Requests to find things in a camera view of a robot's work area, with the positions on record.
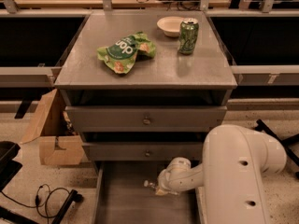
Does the white paper bowl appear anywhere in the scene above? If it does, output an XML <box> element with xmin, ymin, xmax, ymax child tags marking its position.
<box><xmin>157</xmin><ymin>16</ymin><xmax>183</xmax><ymax>37</ymax></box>

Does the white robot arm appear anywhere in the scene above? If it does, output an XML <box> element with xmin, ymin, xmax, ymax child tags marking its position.
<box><xmin>156</xmin><ymin>125</ymin><xmax>287</xmax><ymax>224</ymax></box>

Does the black stand leg right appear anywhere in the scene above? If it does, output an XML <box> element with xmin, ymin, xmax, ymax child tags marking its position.
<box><xmin>255</xmin><ymin>119</ymin><xmax>299</xmax><ymax>166</ymax></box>

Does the grey drawer cabinet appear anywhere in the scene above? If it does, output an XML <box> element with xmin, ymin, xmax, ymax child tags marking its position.
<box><xmin>53</xmin><ymin>10</ymin><xmax>238</xmax><ymax>173</ymax></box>

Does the grey top drawer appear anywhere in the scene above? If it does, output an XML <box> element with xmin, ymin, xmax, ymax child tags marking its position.
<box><xmin>65</xmin><ymin>105</ymin><xmax>227</xmax><ymax>133</ymax></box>

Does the clear plastic water bottle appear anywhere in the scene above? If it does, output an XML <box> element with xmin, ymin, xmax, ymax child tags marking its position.
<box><xmin>144</xmin><ymin>180</ymin><xmax>158</xmax><ymax>190</ymax></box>

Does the black cable on floor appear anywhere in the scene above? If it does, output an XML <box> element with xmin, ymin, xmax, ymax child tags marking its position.
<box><xmin>0</xmin><ymin>184</ymin><xmax>73</xmax><ymax>219</ymax></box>

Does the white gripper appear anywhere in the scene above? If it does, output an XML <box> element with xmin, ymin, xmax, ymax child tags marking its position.
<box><xmin>155</xmin><ymin>157</ymin><xmax>191</xmax><ymax>196</ymax></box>

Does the green snack bag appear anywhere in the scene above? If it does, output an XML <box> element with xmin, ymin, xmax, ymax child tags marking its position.
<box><xmin>97</xmin><ymin>32</ymin><xmax>156</xmax><ymax>75</ymax></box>

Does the green soda can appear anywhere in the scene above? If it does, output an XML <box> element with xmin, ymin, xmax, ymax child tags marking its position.
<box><xmin>178</xmin><ymin>18</ymin><xmax>199</xmax><ymax>55</ymax></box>

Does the grey middle drawer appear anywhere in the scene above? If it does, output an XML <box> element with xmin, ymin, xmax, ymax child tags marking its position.
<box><xmin>82</xmin><ymin>142</ymin><xmax>203</xmax><ymax>161</ymax></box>

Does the brown cardboard box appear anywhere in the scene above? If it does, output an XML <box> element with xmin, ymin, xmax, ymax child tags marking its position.
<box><xmin>21</xmin><ymin>89</ymin><xmax>84</xmax><ymax>166</ymax></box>

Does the grey open bottom drawer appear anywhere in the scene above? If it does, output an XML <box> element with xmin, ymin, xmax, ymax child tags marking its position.
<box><xmin>92</xmin><ymin>161</ymin><xmax>203</xmax><ymax>224</ymax></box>

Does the black chair base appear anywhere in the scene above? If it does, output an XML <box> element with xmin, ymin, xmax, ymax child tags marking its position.
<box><xmin>0</xmin><ymin>189</ymin><xmax>83</xmax><ymax>224</ymax></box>

